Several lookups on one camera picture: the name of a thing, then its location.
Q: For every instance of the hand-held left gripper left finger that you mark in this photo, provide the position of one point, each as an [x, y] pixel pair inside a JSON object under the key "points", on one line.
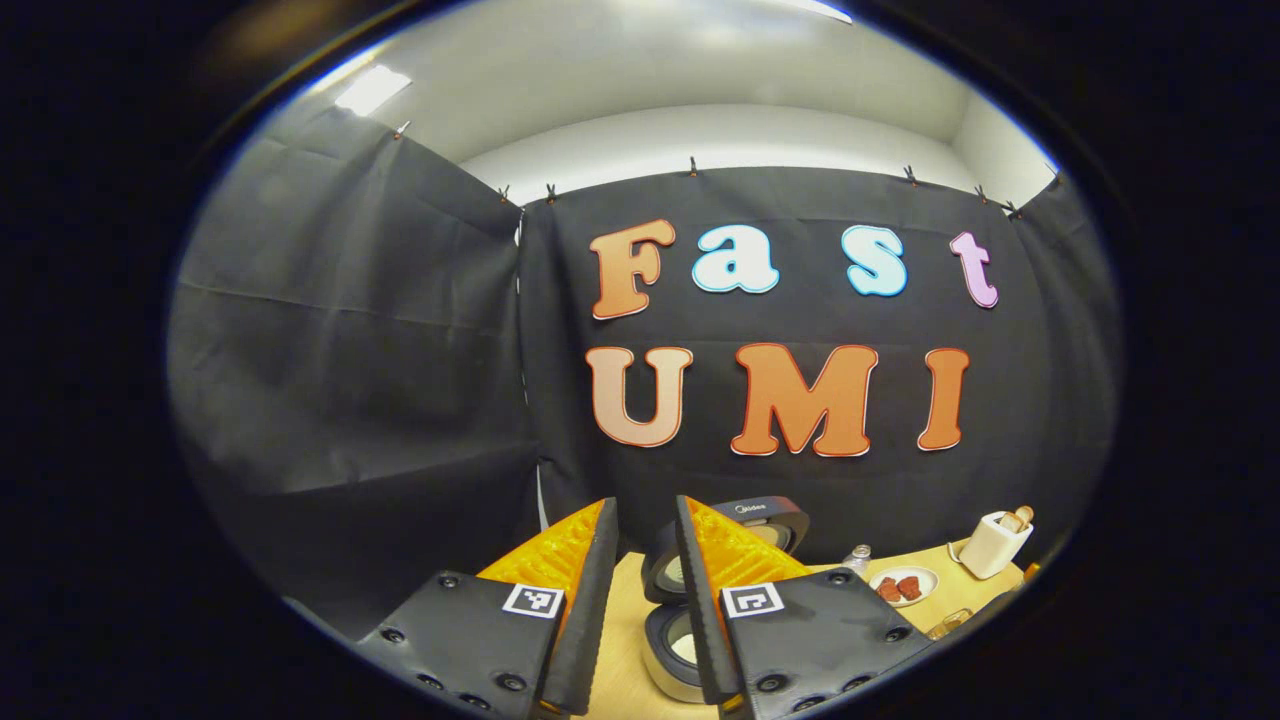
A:
{"points": [[590, 620]]}

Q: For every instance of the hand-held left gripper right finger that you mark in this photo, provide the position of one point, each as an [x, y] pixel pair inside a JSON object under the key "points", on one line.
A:
{"points": [[697, 620]]}

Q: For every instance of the dark lid rice cooker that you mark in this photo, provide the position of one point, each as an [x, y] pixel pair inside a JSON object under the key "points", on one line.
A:
{"points": [[780, 515]]}

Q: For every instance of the clear chopstick holder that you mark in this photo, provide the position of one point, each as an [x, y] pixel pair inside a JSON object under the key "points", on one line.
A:
{"points": [[947, 623]]}

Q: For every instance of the clear bottle red label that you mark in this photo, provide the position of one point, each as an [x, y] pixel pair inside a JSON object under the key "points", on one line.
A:
{"points": [[857, 560]]}

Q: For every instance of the red meat piece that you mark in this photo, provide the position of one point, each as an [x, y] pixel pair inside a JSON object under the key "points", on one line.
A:
{"points": [[909, 587], [888, 589]]}

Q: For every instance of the round white plate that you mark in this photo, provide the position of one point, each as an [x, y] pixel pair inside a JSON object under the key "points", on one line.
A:
{"points": [[925, 575]]}

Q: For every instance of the white toaster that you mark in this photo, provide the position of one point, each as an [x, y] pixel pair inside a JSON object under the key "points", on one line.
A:
{"points": [[990, 550]]}

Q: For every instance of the toasted bread slice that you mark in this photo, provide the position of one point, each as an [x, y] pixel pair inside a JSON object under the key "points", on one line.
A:
{"points": [[1017, 518]]}

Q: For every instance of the black backdrop cloth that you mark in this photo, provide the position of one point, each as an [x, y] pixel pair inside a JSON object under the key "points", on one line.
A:
{"points": [[350, 350]]}

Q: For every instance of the row of black cloth clips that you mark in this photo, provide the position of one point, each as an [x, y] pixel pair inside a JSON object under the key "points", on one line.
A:
{"points": [[692, 166]]}

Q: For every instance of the ceiling light panel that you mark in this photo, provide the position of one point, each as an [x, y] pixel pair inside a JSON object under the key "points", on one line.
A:
{"points": [[820, 10], [372, 90]]}

